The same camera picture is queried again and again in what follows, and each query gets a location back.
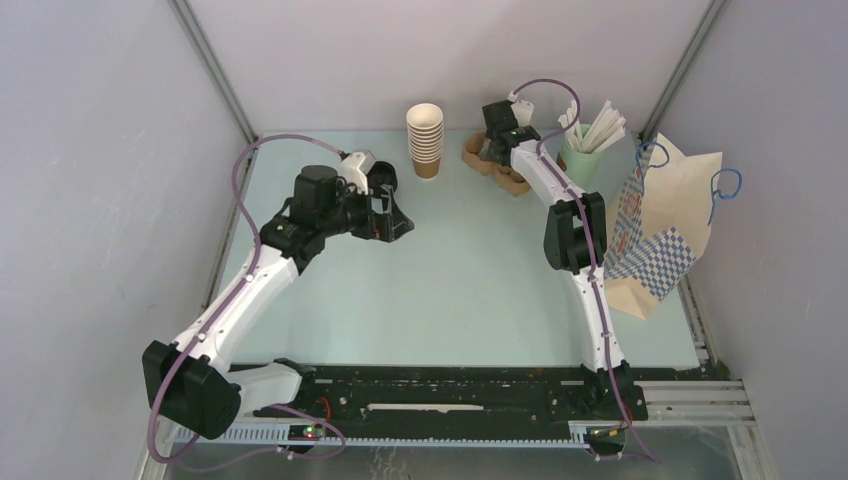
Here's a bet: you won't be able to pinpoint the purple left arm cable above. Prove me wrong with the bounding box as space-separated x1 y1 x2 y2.
145 134 349 465

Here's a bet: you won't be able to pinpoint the green straw holder cup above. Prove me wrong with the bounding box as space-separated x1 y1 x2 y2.
558 133 604 190

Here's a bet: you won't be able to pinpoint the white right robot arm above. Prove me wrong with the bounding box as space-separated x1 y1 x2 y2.
482 99 627 372

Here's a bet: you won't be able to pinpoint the paper takeout bag blue handles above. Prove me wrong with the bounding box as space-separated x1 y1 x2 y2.
603 134 743 320

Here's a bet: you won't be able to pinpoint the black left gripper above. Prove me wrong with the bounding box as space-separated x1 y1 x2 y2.
319 180 413 243

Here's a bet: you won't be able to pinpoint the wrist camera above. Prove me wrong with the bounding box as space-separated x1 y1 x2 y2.
338 150 376 194
482 97 534 136

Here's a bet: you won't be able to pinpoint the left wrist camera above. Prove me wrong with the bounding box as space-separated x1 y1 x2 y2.
338 150 376 194

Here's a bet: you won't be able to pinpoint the stack of brown paper cups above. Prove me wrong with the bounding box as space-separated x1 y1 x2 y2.
405 103 444 179

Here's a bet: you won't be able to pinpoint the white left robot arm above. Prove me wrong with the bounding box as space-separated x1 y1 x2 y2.
142 158 414 439

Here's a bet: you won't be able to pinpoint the brown pulp cup carrier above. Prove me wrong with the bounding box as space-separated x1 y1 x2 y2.
461 132 531 197

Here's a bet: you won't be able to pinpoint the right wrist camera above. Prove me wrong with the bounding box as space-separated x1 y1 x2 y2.
482 97 534 136

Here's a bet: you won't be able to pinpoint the stack of black cup lids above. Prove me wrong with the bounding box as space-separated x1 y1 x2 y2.
366 160 398 197

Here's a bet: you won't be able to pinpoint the bundle of white wrapped straws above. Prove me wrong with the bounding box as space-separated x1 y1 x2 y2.
558 100 626 154

